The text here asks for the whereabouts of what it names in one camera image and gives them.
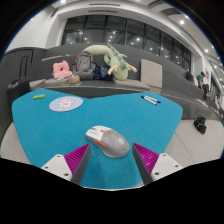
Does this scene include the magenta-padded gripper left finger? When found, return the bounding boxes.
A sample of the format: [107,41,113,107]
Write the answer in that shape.
[40,143,92,186]

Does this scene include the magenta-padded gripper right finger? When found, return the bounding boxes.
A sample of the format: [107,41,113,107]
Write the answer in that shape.
[132,142,184,186]

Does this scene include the grey and white computer mouse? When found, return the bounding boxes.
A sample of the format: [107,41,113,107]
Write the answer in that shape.
[85,125,131,159]

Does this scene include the round light blue mouse pad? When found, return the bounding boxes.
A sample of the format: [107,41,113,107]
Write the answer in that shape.
[48,96,84,113]

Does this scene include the black bag on floor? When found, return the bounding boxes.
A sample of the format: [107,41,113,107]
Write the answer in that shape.
[193,115,208,135]

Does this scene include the white marker with blue cap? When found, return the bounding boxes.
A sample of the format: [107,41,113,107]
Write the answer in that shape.
[143,95,162,104]

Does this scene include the small green eraser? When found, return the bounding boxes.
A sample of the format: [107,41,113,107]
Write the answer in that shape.
[32,94,47,101]

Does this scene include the flat grey seat cushion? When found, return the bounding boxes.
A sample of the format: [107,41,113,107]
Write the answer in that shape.
[112,77,151,91]
[44,76,73,87]
[29,78,48,90]

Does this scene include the small tan round pouch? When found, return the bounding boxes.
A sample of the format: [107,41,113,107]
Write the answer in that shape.
[67,75,81,85]

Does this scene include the person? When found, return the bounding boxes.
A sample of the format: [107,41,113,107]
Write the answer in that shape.
[185,69,195,83]
[196,71,210,95]

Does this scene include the upright beige square cushion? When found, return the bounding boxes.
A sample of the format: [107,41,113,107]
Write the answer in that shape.
[139,58,164,89]

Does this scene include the pink plush cushion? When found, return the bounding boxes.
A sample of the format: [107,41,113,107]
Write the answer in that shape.
[52,60,73,80]

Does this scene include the dark blue patterned bag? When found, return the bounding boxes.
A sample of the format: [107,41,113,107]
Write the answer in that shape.
[92,64,114,81]

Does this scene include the grey backpack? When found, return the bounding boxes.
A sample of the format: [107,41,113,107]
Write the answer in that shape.
[71,50,98,80]

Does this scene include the green dragon plush toy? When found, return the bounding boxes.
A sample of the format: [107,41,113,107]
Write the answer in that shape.
[82,43,138,81]

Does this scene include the round ceiling lights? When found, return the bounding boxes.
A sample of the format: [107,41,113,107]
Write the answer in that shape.
[29,0,218,58]

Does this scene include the black suitcase with handle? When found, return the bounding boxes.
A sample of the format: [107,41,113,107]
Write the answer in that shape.
[7,54,31,111]

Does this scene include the dark glass window wall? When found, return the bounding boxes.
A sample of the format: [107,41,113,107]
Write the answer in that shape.
[61,14,193,71]

